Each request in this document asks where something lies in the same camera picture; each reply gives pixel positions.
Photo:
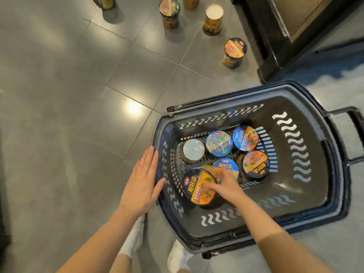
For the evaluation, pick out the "person's right hand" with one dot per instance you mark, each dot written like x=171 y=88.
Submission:
x=229 y=188

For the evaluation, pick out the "person's left hand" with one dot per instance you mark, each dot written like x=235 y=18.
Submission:
x=139 y=190

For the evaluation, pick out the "person's right thumb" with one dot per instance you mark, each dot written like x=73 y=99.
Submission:
x=211 y=186

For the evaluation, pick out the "person's left middle finger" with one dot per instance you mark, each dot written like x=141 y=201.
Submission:
x=148 y=162

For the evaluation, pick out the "person's left little finger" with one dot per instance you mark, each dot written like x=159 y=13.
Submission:
x=135 y=173

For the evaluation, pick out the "person's left thumb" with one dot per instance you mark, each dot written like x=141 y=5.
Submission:
x=159 y=187

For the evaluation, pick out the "orange-lid instant noodle cup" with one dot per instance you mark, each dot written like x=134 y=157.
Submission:
x=196 y=191
x=235 y=51
x=255 y=164
x=169 y=11

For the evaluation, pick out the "dark plastic shopping basket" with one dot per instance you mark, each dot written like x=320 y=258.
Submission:
x=298 y=196

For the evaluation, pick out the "person's right forearm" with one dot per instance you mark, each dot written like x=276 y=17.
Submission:
x=278 y=241

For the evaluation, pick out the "person's left forearm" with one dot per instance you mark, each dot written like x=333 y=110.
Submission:
x=99 y=244

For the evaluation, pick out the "blue-lid instant noodle cup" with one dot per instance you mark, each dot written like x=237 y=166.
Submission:
x=227 y=164
x=219 y=143

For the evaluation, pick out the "upturned white-bottom noodle cup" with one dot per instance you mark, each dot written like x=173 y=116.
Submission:
x=212 y=18
x=193 y=150

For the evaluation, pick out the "person's left white sock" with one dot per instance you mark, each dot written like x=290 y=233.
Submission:
x=133 y=238

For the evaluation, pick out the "person's white sock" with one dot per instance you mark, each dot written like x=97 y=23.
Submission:
x=133 y=238
x=177 y=257

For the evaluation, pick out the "blue and orange noodle cup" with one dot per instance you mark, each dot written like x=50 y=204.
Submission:
x=245 y=138

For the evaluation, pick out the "person's right white sock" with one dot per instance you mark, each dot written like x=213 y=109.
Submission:
x=177 y=257

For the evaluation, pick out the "person's left leg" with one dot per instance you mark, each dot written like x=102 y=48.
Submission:
x=121 y=266

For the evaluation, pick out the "yellow instant noodle cup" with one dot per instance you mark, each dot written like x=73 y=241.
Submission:
x=190 y=2
x=104 y=2

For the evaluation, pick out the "dark shelf unit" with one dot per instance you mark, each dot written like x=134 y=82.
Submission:
x=278 y=34

